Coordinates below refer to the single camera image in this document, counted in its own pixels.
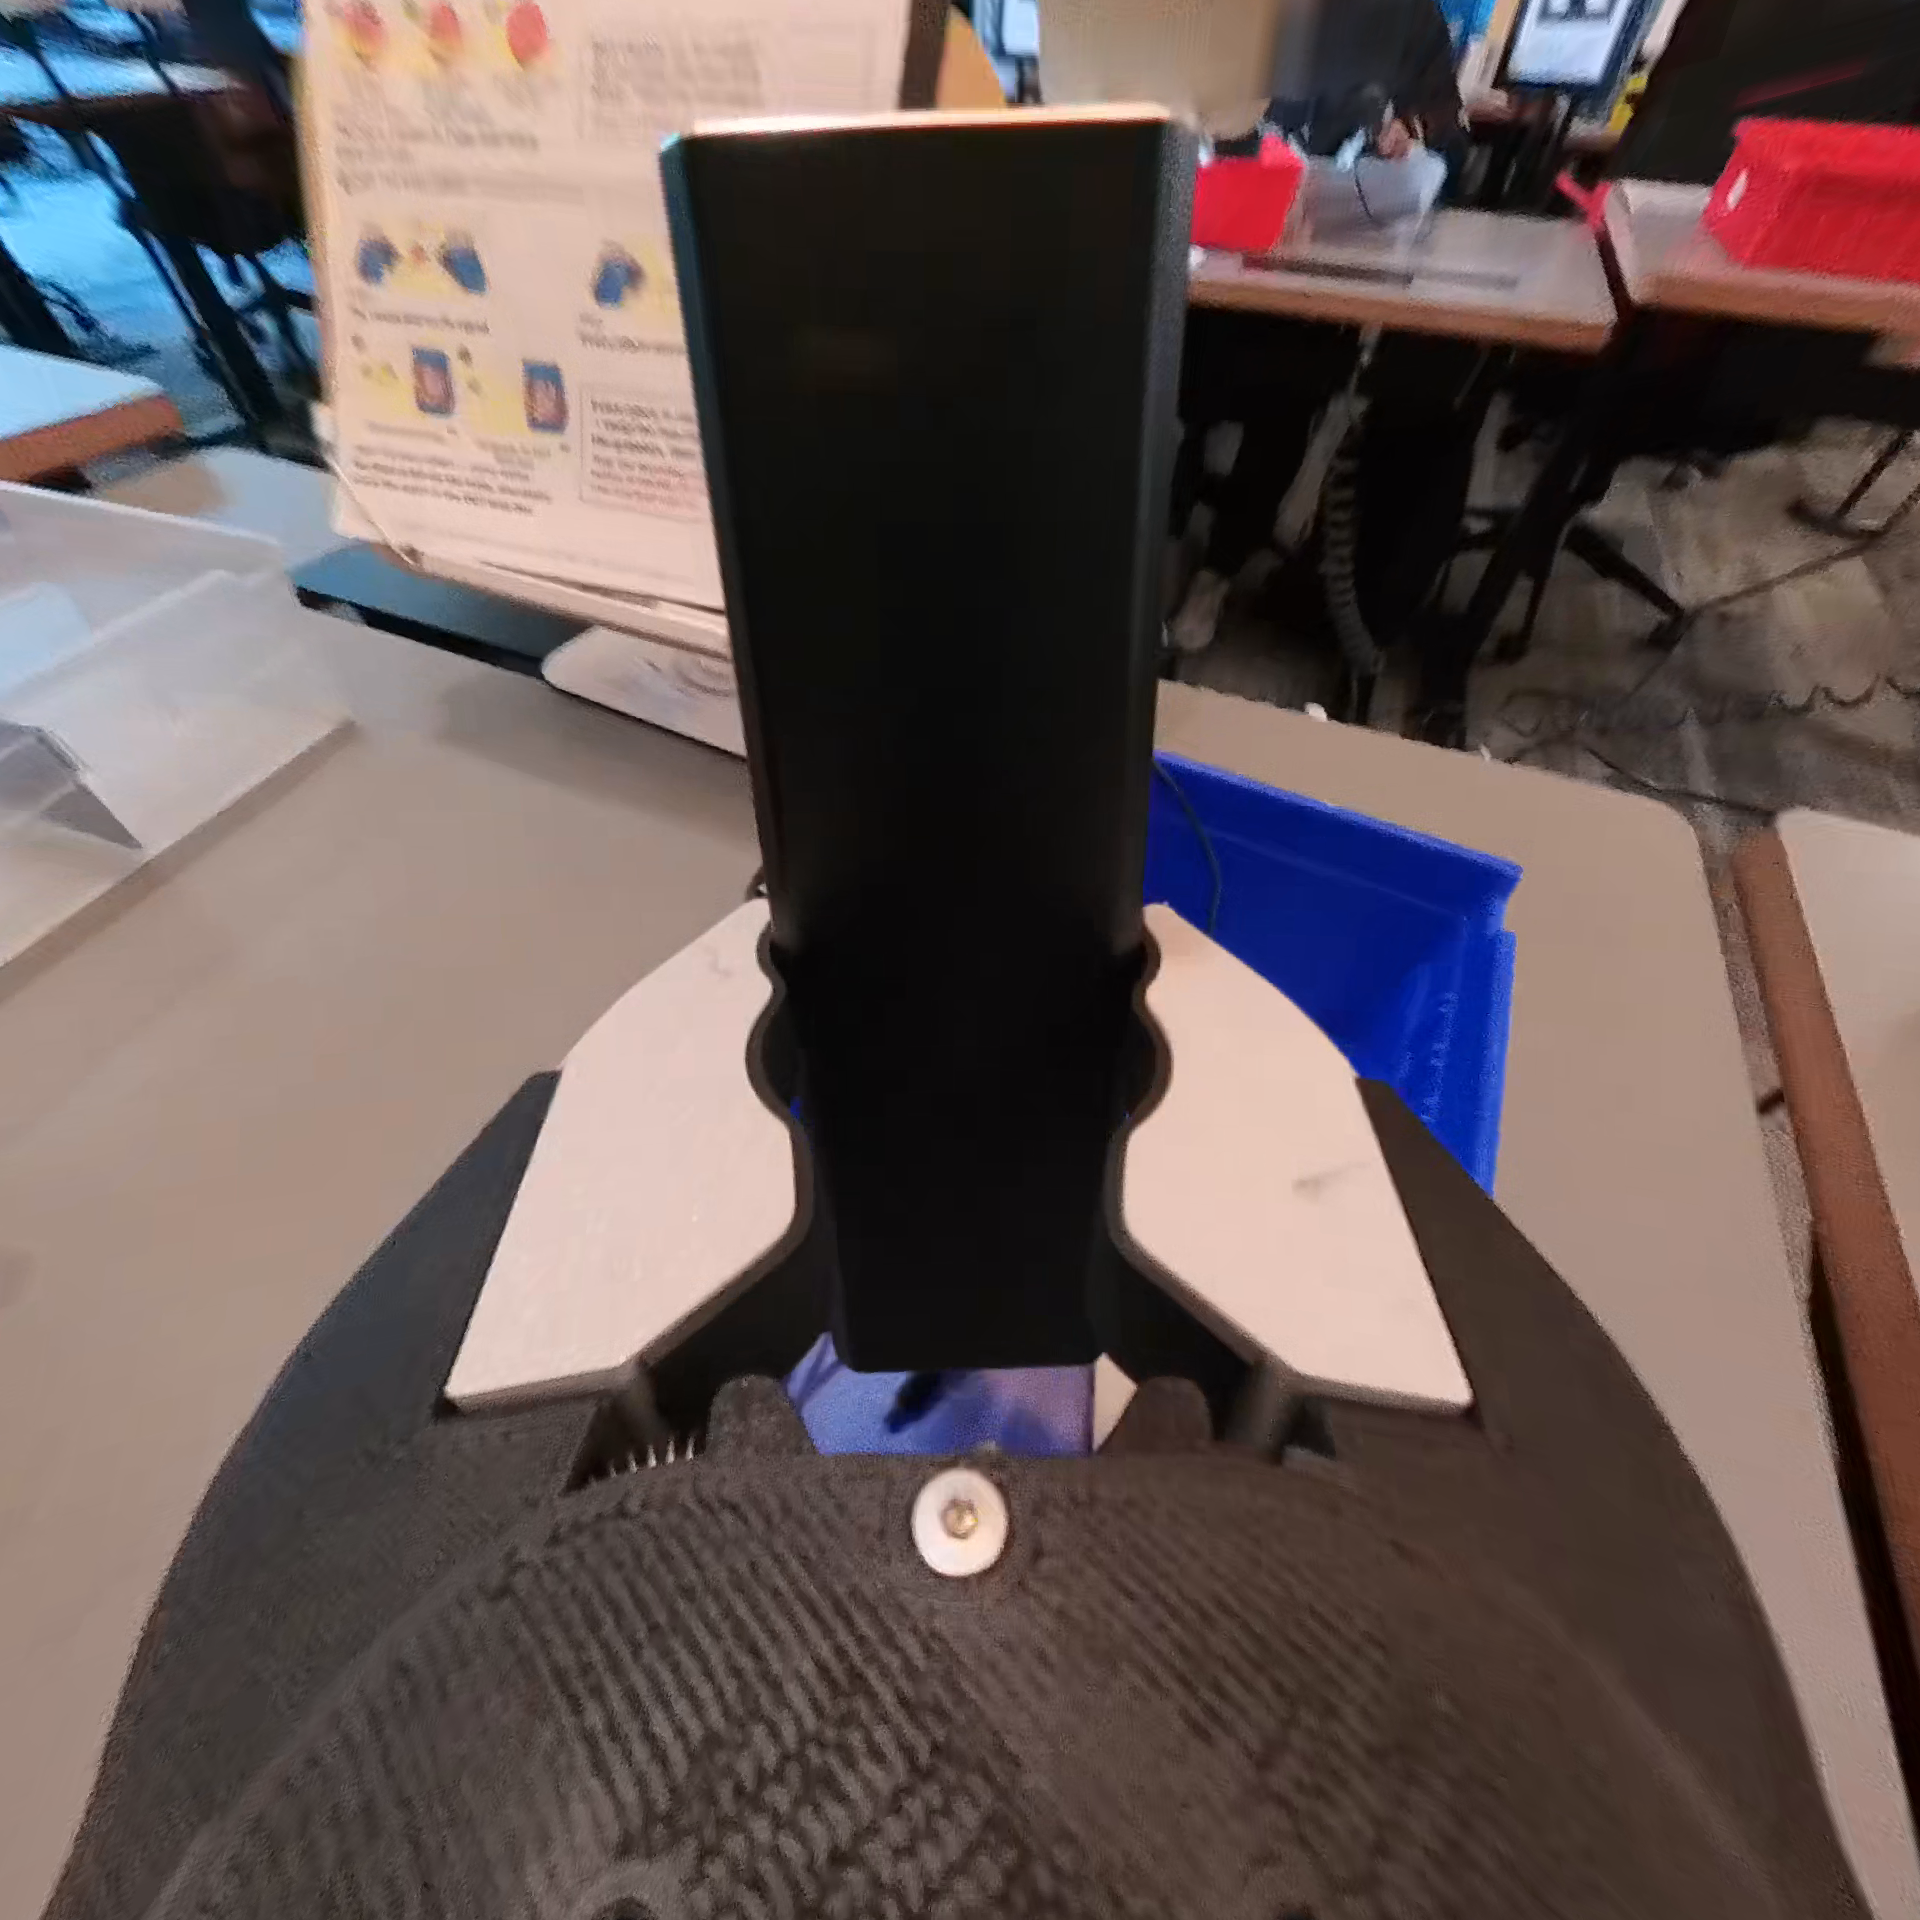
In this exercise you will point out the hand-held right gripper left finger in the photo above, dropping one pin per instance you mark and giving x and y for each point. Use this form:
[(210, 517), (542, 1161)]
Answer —
[(644, 1184)]

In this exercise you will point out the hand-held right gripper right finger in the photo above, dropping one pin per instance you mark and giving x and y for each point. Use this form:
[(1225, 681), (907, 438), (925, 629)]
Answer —
[(1275, 1201)]

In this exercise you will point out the beige desk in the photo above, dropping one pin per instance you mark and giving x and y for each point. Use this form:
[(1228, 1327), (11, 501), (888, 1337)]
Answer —
[(76, 399), (1769, 308), (374, 930), (1499, 293), (1861, 1049)]

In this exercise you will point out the blue plastic bin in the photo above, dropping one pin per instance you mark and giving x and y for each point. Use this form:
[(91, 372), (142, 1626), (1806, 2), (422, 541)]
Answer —
[(1349, 944)]

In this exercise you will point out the black stand base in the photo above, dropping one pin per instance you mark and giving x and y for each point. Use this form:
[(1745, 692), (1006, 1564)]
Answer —
[(421, 599)]

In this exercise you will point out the clear plastic box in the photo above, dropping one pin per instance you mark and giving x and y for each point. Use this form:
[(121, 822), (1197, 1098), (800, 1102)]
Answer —
[(134, 676)]

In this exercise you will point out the printed instruction sheet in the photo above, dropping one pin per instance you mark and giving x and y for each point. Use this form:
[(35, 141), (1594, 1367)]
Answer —
[(510, 301)]

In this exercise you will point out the small red crate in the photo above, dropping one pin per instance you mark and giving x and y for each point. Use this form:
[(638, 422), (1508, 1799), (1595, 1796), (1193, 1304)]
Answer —
[(1244, 196)]

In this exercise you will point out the white plastic bag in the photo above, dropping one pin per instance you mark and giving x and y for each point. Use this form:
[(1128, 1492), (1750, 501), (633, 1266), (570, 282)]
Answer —
[(1372, 196)]

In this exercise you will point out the black office chair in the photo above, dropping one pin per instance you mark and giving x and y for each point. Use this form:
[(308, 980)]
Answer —
[(225, 182)]

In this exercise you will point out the large red crate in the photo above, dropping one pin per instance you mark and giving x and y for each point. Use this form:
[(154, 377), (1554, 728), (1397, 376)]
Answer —
[(1822, 196)]

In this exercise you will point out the brown cardboard board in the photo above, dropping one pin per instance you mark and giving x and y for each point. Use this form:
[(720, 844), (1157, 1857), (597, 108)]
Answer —
[(960, 61)]

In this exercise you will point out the computer monitor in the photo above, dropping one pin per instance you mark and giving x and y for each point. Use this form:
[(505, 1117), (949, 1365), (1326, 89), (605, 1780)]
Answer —
[(1568, 37)]

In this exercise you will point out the black desk frame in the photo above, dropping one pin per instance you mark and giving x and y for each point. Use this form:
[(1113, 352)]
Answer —
[(1558, 495)]

